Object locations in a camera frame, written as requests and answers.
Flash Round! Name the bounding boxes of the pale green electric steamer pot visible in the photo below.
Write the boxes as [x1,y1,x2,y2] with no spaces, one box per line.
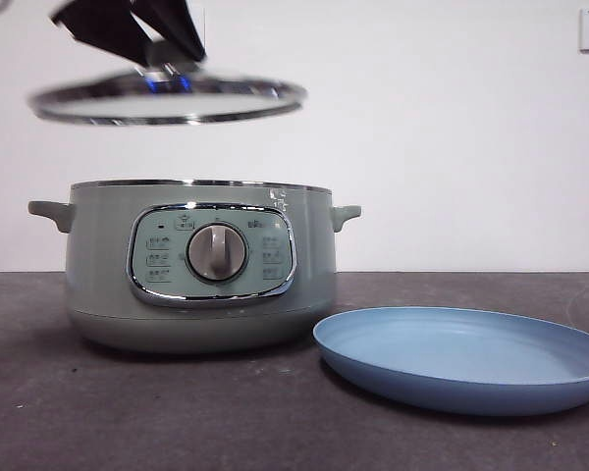
[27,179,362,355]

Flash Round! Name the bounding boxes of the glass lid with green knob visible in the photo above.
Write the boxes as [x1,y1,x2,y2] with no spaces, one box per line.
[27,39,309,127]

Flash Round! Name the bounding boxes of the blue round plate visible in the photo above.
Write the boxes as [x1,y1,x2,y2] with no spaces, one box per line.
[312,306,589,417]

